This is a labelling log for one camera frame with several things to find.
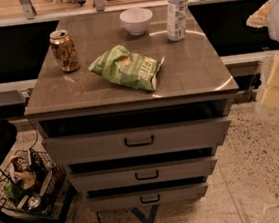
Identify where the grey top drawer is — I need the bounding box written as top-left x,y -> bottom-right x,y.
42,117 -> 230,165

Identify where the grey drawer cabinet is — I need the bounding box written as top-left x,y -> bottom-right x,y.
26,6 -> 238,212

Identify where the clear water bottle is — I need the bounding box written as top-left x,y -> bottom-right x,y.
166,0 -> 188,41

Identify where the green chip bag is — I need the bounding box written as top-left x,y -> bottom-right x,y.
88,44 -> 165,92

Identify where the white bowl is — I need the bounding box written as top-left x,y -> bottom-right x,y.
120,7 -> 153,36

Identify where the blue tape cross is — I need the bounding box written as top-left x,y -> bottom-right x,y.
131,205 -> 159,223

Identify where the gold soda can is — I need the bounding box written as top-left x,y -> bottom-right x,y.
49,29 -> 80,72

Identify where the black wire basket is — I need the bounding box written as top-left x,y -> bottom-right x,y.
0,149 -> 65,215

